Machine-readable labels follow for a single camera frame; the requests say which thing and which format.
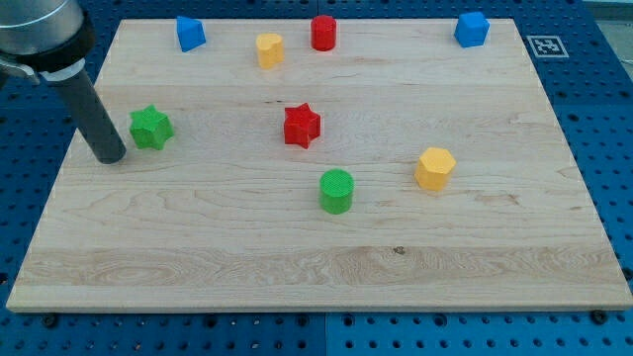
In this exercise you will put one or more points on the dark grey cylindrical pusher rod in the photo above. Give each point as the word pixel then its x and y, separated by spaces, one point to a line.
pixel 77 92

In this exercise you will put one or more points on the green star block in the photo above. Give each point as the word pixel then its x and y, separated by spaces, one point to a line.
pixel 150 128

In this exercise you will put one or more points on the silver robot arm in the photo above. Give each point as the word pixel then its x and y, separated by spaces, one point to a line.
pixel 49 39

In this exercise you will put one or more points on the red star block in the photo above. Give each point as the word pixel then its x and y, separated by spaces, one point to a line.
pixel 301 126

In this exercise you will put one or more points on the blue triangular block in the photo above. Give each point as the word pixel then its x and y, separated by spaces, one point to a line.
pixel 190 33

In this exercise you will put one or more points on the wooden board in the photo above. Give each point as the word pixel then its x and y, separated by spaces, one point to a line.
pixel 226 217

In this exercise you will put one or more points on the yellow heart block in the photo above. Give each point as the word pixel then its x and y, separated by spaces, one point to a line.
pixel 270 50

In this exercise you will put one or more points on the red cylinder block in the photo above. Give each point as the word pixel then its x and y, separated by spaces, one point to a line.
pixel 323 32

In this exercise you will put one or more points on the green cylinder block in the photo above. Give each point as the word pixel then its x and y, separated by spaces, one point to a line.
pixel 336 188

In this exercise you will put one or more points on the yellow hexagon block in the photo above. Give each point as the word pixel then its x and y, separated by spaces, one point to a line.
pixel 434 168

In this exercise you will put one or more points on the blue cube block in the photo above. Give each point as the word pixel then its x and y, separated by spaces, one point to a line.
pixel 471 29

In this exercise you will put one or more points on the white fiducial marker tag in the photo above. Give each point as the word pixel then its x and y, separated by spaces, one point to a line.
pixel 545 46

